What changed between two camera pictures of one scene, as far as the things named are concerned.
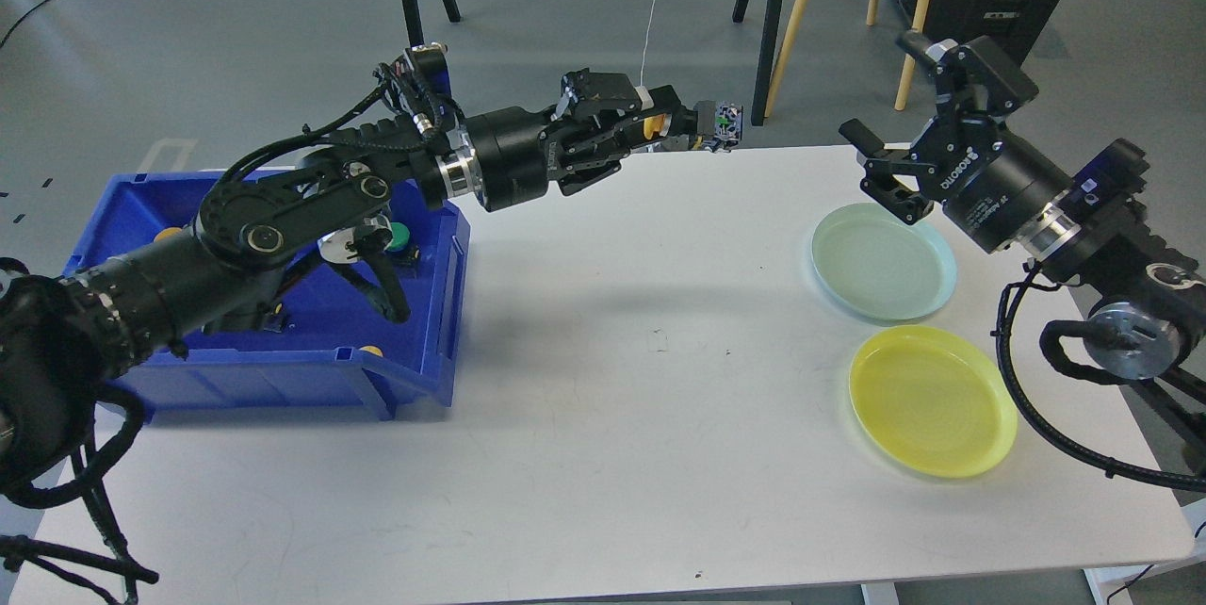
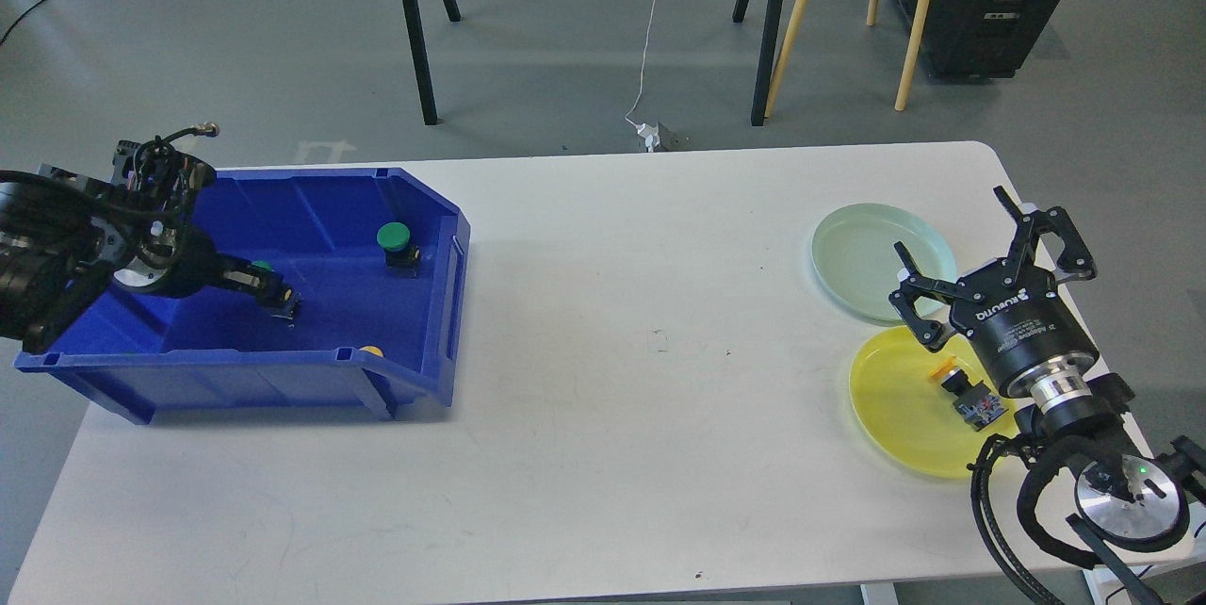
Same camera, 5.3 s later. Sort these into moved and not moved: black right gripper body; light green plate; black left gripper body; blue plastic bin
Moved: black left gripper body; black right gripper body
Not moved: light green plate; blue plastic bin
